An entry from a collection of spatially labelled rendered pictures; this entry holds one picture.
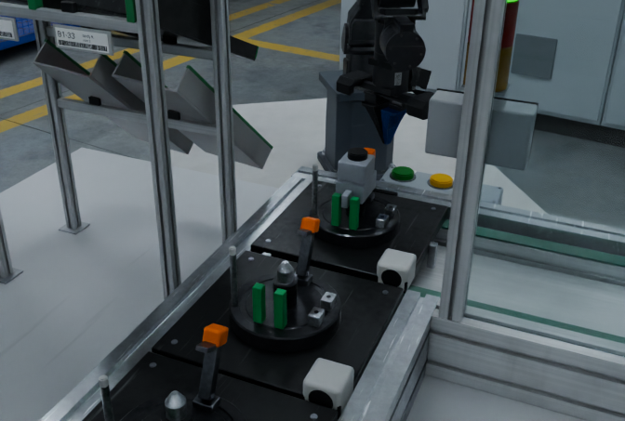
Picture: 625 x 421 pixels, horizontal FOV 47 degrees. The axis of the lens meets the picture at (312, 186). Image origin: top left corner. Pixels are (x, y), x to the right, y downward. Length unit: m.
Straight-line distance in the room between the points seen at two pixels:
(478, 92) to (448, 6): 3.39
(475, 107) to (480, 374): 0.37
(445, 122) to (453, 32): 3.36
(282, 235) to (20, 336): 0.40
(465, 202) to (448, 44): 3.40
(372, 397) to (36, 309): 0.57
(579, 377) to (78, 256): 0.82
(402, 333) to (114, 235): 0.61
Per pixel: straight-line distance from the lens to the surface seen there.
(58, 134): 1.30
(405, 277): 0.99
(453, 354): 0.98
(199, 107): 1.08
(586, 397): 0.99
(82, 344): 1.10
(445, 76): 4.30
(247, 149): 1.20
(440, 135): 0.87
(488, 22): 0.80
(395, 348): 0.91
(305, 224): 0.92
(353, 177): 1.05
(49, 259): 1.30
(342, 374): 0.81
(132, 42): 1.14
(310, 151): 1.64
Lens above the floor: 1.53
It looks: 27 degrees down
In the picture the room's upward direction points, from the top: 1 degrees clockwise
